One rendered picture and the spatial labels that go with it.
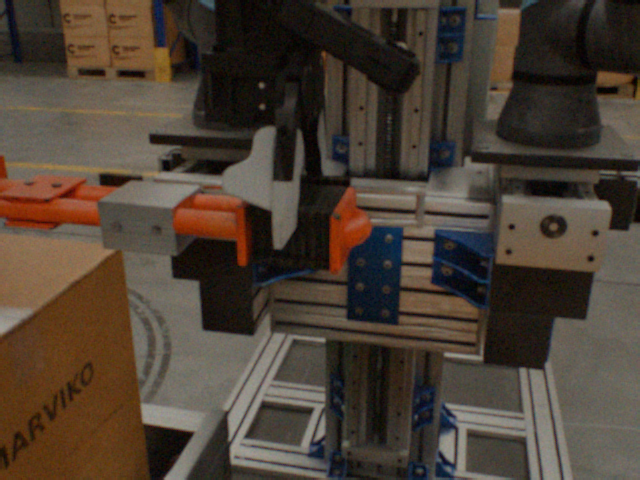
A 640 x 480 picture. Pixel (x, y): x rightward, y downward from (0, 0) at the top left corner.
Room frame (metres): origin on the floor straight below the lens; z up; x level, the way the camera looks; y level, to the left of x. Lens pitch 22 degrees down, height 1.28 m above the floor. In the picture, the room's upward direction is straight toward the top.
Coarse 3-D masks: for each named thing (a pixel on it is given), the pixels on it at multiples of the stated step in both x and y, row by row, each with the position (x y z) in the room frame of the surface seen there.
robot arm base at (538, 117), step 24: (528, 96) 0.96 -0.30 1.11; (552, 96) 0.94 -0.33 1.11; (576, 96) 0.94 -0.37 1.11; (504, 120) 0.98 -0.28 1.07; (528, 120) 0.95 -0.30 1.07; (552, 120) 0.93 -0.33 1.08; (576, 120) 0.93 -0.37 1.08; (600, 120) 0.96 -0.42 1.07; (528, 144) 0.94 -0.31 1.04; (552, 144) 0.93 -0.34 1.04; (576, 144) 0.93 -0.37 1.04
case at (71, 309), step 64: (0, 256) 0.74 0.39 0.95; (64, 256) 0.74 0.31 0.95; (0, 320) 0.58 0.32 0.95; (64, 320) 0.65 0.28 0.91; (128, 320) 0.77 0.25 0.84; (0, 384) 0.54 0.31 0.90; (64, 384) 0.63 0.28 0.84; (128, 384) 0.75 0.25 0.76; (0, 448) 0.52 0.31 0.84; (64, 448) 0.61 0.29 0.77; (128, 448) 0.74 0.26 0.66
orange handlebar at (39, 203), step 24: (0, 192) 0.60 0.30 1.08; (24, 192) 0.55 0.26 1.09; (48, 192) 0.55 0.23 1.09; (72, 192) 0.58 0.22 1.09; (96, 192) 0.58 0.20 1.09; (0, 216) 0.55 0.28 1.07; (24, 216) 0.55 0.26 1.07; (48, 216) 0.54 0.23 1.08; (72, 216) 0.53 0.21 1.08; (96, 216) 0.53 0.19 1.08; (192, 216) 0.51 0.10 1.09; (216, 216) 0.51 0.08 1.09; (360, 216) 0.51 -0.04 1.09; (360, 240) 0.49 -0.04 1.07
